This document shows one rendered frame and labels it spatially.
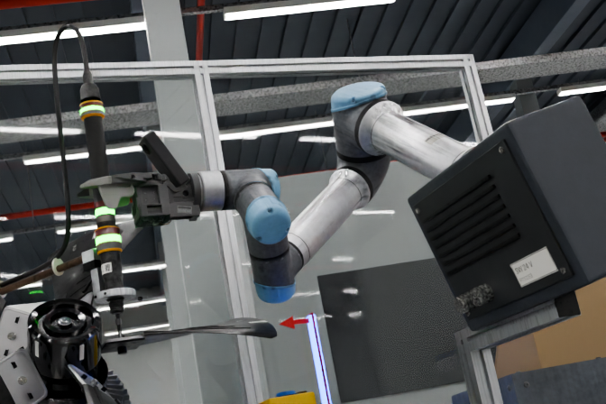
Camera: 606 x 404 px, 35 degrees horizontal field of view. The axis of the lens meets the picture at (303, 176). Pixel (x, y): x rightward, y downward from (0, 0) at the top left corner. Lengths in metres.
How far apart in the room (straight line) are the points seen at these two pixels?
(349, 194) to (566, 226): 0.97
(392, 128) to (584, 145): 0.84
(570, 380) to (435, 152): 0.51
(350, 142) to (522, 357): 0.63
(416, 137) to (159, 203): 0.50
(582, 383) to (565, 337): 0.09
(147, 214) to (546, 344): 0.71
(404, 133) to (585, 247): 0.87
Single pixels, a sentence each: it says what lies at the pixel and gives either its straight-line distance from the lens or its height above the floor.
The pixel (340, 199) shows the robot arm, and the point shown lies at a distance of 1.93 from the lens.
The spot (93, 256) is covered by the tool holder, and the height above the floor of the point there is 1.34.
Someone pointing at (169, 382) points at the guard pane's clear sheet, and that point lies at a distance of 2.43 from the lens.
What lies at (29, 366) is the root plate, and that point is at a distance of 1.63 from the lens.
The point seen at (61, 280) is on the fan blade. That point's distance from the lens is 1.88.
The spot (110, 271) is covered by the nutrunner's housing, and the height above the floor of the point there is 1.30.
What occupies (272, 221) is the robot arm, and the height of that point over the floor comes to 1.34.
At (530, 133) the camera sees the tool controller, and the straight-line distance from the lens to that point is 1.05.
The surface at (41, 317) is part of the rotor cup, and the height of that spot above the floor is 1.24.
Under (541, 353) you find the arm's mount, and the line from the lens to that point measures 1.54.
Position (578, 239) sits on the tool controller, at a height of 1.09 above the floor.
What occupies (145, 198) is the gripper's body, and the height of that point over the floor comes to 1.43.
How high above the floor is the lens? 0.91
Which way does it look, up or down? 17 degrees up
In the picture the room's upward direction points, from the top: 11 degrees counter-clockwise
